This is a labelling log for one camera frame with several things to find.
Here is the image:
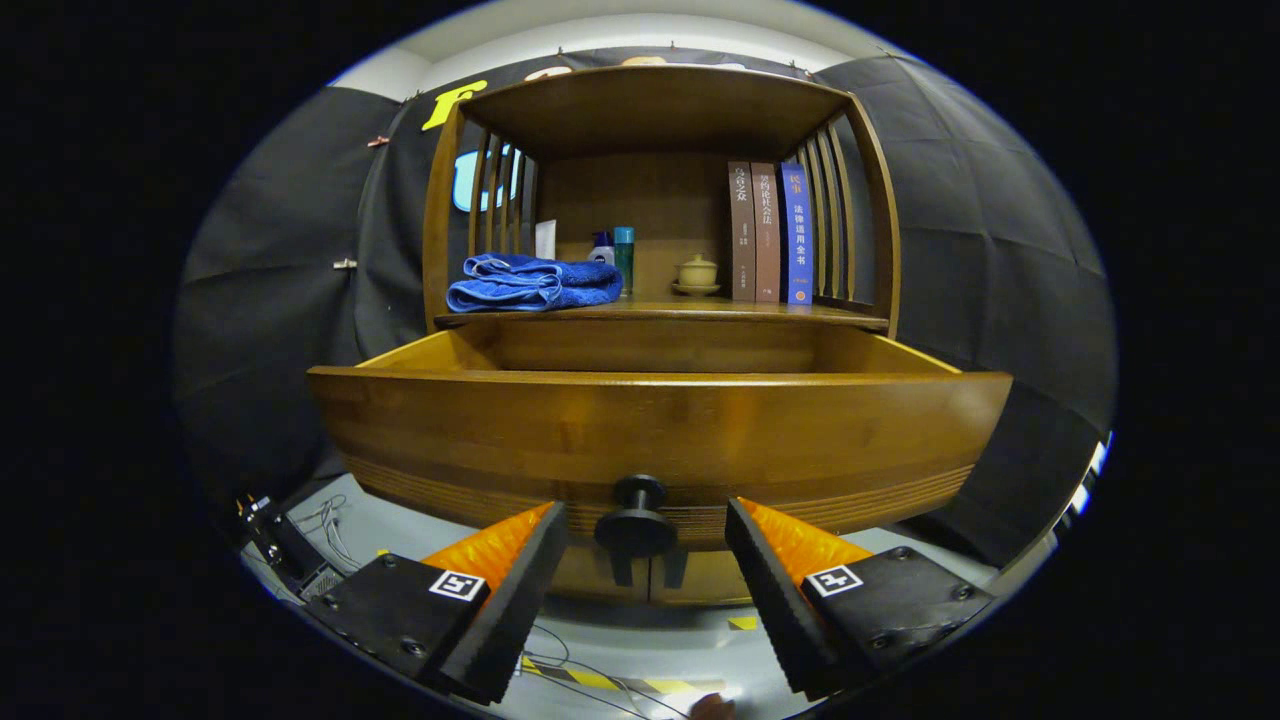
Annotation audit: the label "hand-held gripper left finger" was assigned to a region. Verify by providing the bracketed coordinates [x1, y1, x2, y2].
[300, 500, 571, 706]

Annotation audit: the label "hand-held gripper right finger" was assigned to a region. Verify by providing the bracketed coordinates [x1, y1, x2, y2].
[725, 497, 996, 701]

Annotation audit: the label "wooden cabinet door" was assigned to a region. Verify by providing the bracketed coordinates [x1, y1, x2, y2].
[552, 545, 651, 605]
[650, 548, 751, 607]

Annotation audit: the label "wooden countertop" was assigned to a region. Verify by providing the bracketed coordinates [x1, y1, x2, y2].
[433, 298, 891, 333]

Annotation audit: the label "yellow black floor tape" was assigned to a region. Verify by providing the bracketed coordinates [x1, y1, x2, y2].
[518, 655, 727, 697]

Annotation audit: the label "black electronic device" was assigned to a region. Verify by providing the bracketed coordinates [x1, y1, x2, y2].
[235, 493, 346, 601]

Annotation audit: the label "folded blue towel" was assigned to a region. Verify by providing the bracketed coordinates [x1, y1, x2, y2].
[446, 253, 624, 314]

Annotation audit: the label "white panel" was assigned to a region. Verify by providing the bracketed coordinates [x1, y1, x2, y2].
[1058, 430, 1113, 523]

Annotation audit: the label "beige lidded teacup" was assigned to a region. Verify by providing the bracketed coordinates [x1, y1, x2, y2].
[672, 254, 721, 297]

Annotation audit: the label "reddish brown book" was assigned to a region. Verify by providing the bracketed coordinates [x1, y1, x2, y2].
[751, 162, 782, 303]

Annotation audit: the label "blue book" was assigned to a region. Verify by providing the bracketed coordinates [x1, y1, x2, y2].
[780, 163, 815, 306]

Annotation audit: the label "dark brown book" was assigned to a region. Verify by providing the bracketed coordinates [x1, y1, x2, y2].
[728, 162, 758, 302]

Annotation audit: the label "grey floor cables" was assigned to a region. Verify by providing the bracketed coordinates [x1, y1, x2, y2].
[520, 622, 693, 719]

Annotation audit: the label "white cable bundle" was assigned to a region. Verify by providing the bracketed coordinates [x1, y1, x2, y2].
[295, 493, 353, 573]

